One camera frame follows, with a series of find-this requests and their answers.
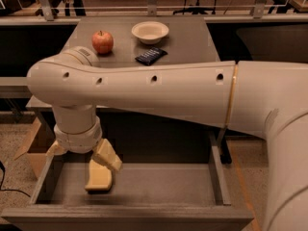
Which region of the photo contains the yellow sponge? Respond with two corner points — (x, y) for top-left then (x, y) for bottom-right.
(85, 160), (113, 192)

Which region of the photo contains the dark blue snack packet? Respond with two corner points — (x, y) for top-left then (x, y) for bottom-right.
(135, 47), (167, 65)

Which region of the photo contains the open grey top drawer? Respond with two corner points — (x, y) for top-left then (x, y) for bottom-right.
(0, 113), (254, 231)

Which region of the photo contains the red apple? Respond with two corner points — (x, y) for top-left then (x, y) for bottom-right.
(91, 31), (114, 54)

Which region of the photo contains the cardboard box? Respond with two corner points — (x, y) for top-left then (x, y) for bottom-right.
(13, 117), (54, 178)

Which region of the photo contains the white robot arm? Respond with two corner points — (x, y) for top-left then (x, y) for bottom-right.
(27, 46), (308, 231)

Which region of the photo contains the grey side bench left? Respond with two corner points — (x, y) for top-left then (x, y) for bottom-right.
(0, 77), (32, 98)

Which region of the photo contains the grey cabinet counter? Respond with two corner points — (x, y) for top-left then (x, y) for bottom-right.
(27, 16), (237, 154)

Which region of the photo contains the white bowl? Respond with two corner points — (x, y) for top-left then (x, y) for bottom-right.
(131, 21), (169, 45)

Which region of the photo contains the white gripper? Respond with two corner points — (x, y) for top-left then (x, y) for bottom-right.
(46, 117), (122, 172)

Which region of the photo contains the metal railing with glass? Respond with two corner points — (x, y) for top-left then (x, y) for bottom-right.
(1, 0), (307, 21)

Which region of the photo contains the black cable on floor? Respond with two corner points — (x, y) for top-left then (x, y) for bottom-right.
(0, 161), (32, 198)

